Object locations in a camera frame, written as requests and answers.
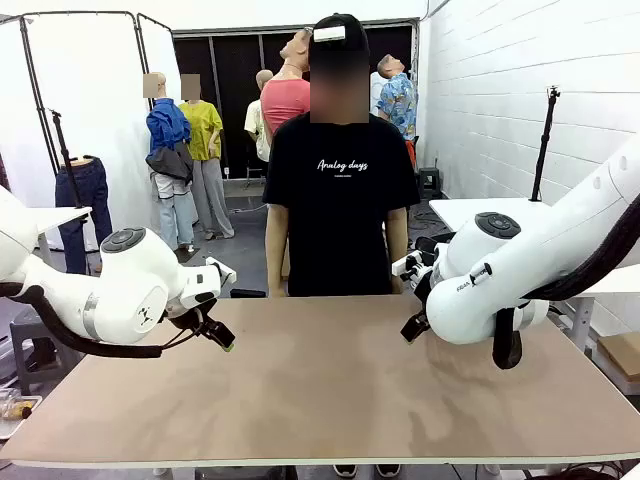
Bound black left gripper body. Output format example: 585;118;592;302
167;297;217;335

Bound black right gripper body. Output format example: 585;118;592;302
407;237;449;304

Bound person's left forearm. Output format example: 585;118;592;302
383;206;409;296

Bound black plastic stool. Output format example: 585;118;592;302
418;166;442;200

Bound person in black t-shirt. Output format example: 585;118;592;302
262;64;422;299

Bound blue jeans on stand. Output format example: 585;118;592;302
54;155;114;276

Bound grey plastic stool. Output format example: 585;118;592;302
8;318;76;397

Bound mannequin in floral shirt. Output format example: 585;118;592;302
375;53;419;169

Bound black tripod stand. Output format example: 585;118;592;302
530;85;562;203
48;108;85;209

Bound mannequin in yellow shirt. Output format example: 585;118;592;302
178;73;236;242

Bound mannequin in blue shirt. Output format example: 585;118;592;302
143;71;196;252

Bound clear tray with snacks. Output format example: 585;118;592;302
0;394;44;441

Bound mannequin in cream shirt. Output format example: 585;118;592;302
243;69;275;164

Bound brown cardboard box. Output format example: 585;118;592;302
596;330;640;397

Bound mannequin in red shirt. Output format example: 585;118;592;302
260;28;314;151

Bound black cap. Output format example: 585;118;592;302
307;13;372;72

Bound black backdrop panels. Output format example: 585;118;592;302
171;18;420;185

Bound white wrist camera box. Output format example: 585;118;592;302
391;254;421;279
204;256;237;287

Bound white screen black frame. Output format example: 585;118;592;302
0;12;142;211
135;12;177;151

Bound white head-mounted camera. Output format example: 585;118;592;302
313;25;348;43

